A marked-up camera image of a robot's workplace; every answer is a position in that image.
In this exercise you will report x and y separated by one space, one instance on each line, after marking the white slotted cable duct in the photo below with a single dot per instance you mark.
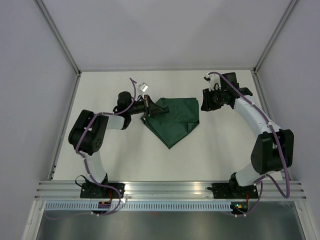
151 206

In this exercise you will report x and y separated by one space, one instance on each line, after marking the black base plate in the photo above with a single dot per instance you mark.
225 191
90 190

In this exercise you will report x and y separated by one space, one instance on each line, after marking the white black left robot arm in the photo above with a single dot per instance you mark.
87 136

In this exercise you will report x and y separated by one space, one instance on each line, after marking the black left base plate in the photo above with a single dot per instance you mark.
90 190

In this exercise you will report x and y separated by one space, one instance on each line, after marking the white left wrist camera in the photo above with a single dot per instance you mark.
142 87

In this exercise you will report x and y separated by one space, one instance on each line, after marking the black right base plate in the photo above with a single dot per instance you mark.
225 191

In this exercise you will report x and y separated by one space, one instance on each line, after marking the aluminium mounting rail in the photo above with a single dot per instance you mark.
161 191

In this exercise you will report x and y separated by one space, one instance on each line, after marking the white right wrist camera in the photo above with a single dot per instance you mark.
213 80

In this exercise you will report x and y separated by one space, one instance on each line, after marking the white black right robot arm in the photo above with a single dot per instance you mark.
272 153

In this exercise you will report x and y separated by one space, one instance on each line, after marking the dark green cloth napkin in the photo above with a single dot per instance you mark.
180 121

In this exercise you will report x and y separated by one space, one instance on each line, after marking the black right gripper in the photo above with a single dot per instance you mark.
207 105

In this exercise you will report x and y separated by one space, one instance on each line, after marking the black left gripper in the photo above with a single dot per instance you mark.
150 108

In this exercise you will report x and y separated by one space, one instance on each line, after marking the aluminium enclosure frame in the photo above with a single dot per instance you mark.
152 35

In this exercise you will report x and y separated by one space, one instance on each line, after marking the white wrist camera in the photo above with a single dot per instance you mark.
213 80
142 87

